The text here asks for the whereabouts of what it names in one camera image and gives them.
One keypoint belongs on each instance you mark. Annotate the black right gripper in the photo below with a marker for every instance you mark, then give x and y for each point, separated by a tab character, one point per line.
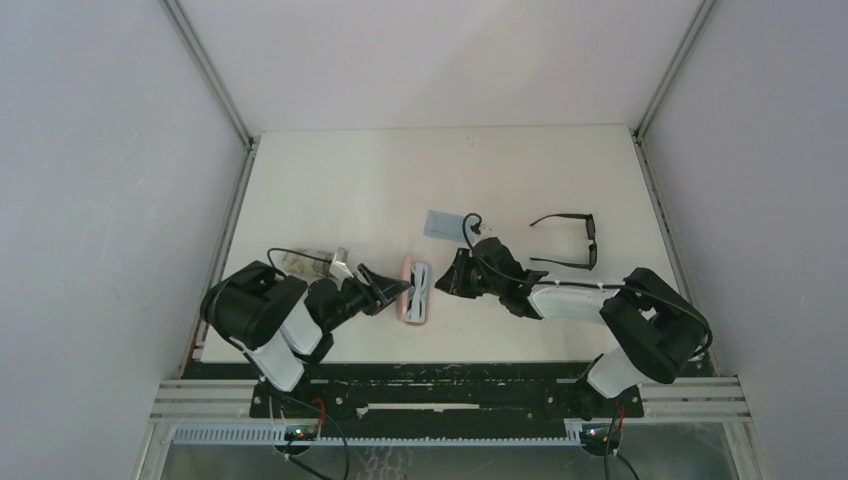
460	273

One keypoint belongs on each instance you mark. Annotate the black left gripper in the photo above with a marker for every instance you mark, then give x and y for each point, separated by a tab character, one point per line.
369	289

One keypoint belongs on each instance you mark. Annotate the pink glasses case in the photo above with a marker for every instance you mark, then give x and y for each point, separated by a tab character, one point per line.
403	298

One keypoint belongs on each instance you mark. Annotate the map print glasses case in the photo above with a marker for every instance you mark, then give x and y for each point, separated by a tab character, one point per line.
306	262

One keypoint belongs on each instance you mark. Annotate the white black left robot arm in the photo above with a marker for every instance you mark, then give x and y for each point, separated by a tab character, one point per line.
281	323

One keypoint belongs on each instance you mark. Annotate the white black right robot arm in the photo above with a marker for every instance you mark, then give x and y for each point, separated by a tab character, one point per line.
656	330

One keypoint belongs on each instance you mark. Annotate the black sunglasses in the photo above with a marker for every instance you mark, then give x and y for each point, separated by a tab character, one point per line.
578	247

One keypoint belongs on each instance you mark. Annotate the light blue cleaning cloth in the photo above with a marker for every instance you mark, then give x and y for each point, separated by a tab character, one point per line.
444	226

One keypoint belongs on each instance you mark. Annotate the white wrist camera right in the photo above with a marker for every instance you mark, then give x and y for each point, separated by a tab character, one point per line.
481	231

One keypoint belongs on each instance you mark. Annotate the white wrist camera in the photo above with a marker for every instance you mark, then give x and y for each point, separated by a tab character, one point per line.
338	265
481	231

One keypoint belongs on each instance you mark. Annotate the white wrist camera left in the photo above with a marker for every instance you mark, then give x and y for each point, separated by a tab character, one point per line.
338	265

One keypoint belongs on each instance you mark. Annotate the white slotted cable duct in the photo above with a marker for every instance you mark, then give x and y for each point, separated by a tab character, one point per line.
258	435

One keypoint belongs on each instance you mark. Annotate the right aluminium frame rail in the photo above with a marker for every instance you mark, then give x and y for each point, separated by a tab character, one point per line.
748	147

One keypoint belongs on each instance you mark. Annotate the aluminium frame rail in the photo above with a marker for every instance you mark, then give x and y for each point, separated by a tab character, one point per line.
188	34
748	147

